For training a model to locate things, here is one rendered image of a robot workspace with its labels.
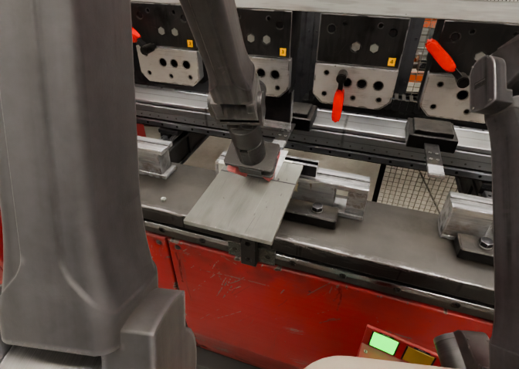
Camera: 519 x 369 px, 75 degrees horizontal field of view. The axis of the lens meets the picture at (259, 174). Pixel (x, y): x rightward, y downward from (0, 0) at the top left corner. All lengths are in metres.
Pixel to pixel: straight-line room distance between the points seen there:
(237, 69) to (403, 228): 0.60
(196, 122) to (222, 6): 0.83
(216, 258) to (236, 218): 0.30
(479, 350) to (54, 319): 0.48
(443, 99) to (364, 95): 0.14
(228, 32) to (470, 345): 0.48
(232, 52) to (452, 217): 0.62
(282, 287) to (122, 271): 0.77
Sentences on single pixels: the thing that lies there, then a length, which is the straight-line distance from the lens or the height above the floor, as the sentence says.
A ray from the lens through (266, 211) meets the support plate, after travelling 0.67.
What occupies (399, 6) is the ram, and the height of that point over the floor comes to 1.36.
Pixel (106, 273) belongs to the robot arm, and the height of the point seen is 1.32.
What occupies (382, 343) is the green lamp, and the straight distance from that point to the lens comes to 0.76.
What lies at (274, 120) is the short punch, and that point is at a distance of 0.78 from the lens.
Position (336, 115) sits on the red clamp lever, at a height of 1.17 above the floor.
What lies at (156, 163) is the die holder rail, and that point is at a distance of 1.00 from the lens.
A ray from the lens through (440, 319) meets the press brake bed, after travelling 0.93.
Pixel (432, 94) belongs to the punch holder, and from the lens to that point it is 0.69.
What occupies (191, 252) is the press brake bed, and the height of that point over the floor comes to 0.74.
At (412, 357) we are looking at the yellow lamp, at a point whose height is 0.81.
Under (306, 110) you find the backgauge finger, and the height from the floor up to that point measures 1.03.
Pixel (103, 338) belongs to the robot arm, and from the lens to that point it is 0.18.
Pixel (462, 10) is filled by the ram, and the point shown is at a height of 1.35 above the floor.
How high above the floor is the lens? 1.45
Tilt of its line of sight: 35 degrees down
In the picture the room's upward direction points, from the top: straight up
